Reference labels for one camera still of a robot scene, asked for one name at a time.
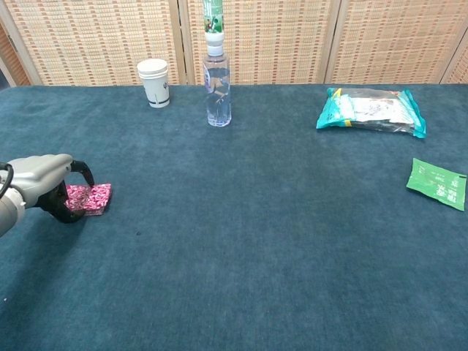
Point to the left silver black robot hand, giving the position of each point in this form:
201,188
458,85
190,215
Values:
40,173

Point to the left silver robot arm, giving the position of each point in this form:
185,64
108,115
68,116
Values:
9,212

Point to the woven folding screen panel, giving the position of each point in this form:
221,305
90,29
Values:
270,40
398,40
459,67
12,62
98,40

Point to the white paper cup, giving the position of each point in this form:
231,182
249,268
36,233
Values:
155,84

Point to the clear plastic water bottle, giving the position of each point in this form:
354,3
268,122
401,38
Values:
218,91

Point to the blue table cloth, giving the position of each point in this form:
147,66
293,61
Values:
234,237

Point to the upturned green label bottle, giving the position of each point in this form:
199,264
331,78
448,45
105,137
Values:
213,18

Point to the teal snack bag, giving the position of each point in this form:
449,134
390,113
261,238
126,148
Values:
369,111

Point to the green sachet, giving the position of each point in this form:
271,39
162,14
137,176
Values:
437,183

